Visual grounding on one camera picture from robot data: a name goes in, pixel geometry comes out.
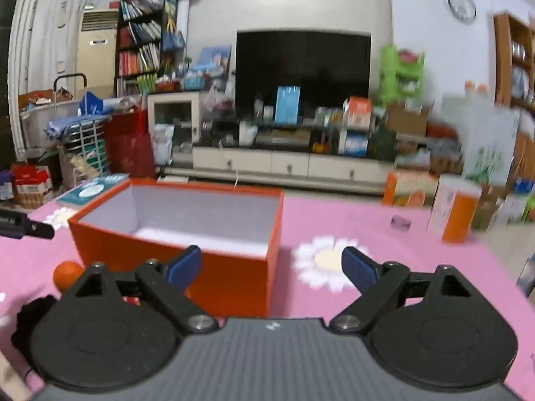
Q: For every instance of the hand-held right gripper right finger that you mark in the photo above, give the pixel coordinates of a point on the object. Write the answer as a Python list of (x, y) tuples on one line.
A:
[(355, 267)]

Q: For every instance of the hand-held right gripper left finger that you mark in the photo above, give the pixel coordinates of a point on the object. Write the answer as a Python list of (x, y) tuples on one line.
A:
[(184, 267)]

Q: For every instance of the round wall clock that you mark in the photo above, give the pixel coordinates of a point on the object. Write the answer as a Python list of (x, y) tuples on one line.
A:
[(462, 5)]

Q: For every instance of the black bookshelf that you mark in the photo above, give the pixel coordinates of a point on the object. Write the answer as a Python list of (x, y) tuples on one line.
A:
[(142, 33)]

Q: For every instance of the red and white carton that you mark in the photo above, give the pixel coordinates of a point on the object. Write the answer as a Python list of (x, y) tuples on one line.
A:
[(33, 186)]

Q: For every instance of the white plastic bag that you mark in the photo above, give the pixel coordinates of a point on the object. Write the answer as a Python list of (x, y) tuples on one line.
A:
[(163, 144)]

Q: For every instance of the teal book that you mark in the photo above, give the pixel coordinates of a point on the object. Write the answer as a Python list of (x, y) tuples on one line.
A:
[(92, 190)]

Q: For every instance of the standing air conditioner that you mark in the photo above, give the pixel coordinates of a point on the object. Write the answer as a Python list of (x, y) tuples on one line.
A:
[(98, 62)]

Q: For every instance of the small orange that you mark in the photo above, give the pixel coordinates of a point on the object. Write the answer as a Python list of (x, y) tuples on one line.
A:
[(65, 277)]

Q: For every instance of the black cloth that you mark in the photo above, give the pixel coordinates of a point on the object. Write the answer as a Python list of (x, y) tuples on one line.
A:
[(29, 321)]

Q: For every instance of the purple packet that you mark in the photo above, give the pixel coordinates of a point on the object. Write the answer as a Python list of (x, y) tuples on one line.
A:
[(6, 186)]

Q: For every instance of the pink floral tablecloth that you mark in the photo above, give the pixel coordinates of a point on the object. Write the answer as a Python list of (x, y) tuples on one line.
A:
[(355, 217)]

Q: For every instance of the white television stand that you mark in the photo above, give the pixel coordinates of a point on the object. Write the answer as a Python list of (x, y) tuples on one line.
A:
[(250, 163)]

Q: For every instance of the blue bag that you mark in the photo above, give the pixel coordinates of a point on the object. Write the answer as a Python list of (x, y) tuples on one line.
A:
[(96, 104)]

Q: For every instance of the brown cardboard box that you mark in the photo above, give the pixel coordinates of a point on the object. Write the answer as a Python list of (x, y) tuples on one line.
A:
[(407, 119)]

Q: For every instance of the light blue box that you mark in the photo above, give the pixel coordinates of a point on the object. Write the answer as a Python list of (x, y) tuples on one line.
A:
[(287, 104)]

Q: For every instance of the dark green bag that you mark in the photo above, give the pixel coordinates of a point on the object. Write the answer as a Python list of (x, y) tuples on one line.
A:
[(384, 144)]

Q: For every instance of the orange and white canister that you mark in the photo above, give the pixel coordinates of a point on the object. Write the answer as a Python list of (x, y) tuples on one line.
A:
[(455, 209)]

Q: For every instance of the orange cardboard box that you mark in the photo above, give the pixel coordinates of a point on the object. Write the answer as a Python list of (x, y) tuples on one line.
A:
[(234, 284)]

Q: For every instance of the white glass-door cabinet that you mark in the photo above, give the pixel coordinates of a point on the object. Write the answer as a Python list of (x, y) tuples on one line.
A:
[(173, 97)]

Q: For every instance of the wooden shelf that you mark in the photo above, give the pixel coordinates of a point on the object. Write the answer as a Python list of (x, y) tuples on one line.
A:
[(501, 50)]

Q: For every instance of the black television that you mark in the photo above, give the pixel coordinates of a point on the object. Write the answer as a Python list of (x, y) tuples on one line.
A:
[(301, 62)]

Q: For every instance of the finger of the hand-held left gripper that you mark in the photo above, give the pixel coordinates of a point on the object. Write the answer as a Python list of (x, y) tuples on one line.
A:
[(29, 227)]

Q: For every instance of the beige cloth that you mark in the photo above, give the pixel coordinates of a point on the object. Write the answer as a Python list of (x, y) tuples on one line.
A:
[(10, 380)]

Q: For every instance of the folded blue cloth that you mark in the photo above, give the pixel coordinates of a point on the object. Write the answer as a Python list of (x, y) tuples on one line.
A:
[(71, 127)]

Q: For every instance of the orange and white carton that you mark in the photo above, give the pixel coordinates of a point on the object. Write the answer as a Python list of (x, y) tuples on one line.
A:
[(359, 112)]

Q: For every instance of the red paper bag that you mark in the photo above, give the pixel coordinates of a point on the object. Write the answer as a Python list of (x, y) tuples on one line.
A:
[(125, 123), (131, 156)]

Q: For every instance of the blue picture book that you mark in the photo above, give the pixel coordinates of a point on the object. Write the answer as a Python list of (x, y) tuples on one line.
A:
[(214, 62)]

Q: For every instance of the blue and white box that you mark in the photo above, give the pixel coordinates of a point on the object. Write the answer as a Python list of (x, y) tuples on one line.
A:
[(353, 142)]

